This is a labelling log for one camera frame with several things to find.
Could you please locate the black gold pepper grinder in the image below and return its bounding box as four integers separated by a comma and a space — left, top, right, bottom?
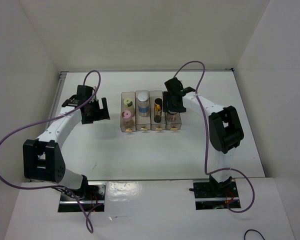
153, 98, 163, 123

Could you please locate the red label spice jar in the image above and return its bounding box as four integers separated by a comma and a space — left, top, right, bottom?
166, 111, 179, 122

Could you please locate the white blue cylindrical shaker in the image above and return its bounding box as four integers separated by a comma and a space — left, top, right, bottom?
137, 91, 150, 117

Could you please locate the pink cap spice bottle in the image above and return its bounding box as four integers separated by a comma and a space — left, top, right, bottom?
121, 110, 134, 129

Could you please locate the yellow cap spice bottle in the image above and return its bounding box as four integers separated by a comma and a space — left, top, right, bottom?
123, 97, 135, 117

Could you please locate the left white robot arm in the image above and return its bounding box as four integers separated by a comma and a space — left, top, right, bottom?
22, 85, 110, 200

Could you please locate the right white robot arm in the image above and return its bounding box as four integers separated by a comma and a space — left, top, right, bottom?
163, 77, 244, 197

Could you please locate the clear organizer bin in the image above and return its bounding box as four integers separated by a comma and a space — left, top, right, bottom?
120, 91, 136, 133
135, 90, 151, 131
149, 90, 166, 131
164, 112, 182, 131

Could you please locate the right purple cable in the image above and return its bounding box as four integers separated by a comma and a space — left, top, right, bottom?
173, 60, 256, 213

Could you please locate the purple cable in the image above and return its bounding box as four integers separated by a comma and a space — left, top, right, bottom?
173, 60, 256, 213
0, 70, 108, 234

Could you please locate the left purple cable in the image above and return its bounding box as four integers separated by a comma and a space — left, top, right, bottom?
0, 70, 108, 234

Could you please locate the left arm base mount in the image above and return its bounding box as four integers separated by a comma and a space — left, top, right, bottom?
58, 181, 107, 213

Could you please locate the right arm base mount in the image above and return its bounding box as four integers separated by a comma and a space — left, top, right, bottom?
189, 180, 241, 210

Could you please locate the thin black cable loop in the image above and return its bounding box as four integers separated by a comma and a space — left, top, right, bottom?
244, 229, 266, 240

